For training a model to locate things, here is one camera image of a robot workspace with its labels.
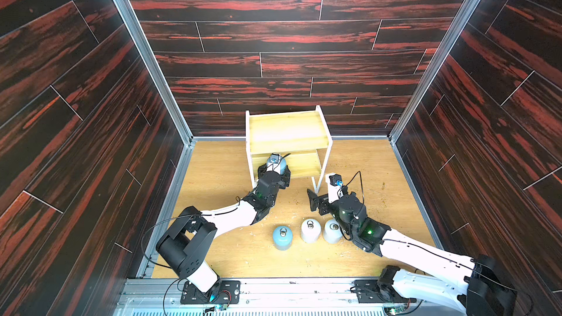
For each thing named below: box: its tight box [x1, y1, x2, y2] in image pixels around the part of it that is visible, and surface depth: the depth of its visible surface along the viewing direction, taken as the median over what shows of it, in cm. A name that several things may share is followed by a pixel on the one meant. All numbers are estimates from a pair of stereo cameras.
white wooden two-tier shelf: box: [245, 105, 333, 194], surface depth 81 cm
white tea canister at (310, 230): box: [300, 218, 322, 244], surface depth 82 cm
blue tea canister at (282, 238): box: [272, 225, 294, 251], surface depth 81 cm
